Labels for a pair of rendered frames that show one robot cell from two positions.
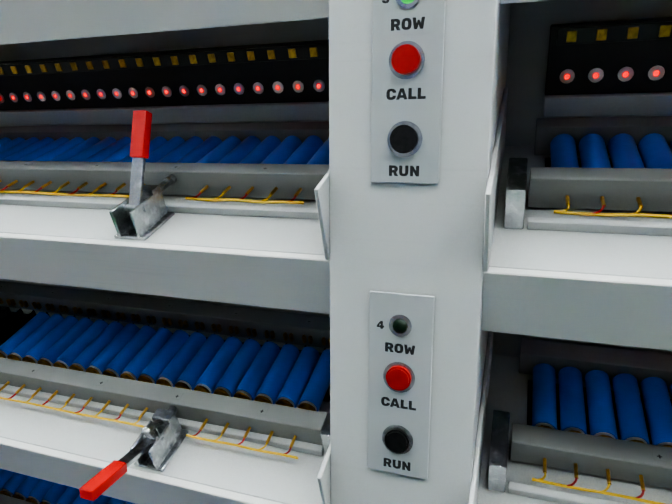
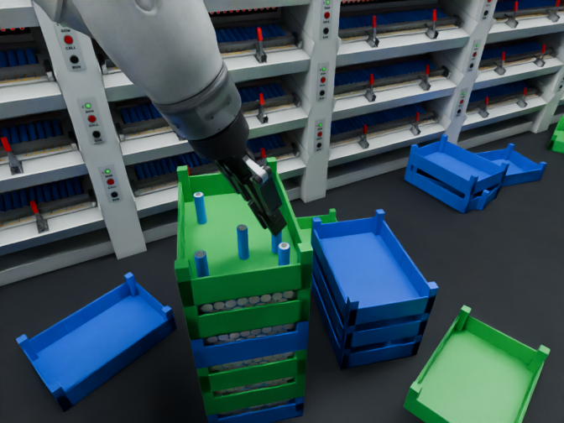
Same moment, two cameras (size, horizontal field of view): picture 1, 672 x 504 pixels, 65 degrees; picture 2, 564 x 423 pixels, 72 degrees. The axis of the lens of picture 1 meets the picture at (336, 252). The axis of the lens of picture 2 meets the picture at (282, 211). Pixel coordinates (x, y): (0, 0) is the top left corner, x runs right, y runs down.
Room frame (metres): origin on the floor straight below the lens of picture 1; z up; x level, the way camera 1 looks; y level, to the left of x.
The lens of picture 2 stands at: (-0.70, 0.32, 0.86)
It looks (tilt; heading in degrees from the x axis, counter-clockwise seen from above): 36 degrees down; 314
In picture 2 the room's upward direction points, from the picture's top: straight up
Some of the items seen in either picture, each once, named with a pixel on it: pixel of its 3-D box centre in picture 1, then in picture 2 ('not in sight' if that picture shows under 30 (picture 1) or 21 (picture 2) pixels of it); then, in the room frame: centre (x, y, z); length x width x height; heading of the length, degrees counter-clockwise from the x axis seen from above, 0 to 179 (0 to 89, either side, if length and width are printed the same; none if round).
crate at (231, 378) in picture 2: not in sight; (243, 309); (-0.25, -0.03, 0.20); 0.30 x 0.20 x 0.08; 145
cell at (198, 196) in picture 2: not in sight; (200, 207); (-0.17, -0.01, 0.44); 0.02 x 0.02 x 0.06
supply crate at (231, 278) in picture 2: not in sight; (236, 220); (-0.25, -0.03, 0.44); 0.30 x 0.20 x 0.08; 145
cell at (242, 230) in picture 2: not in sight; (242, 242); (-0.31, 0.00, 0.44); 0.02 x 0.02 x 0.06
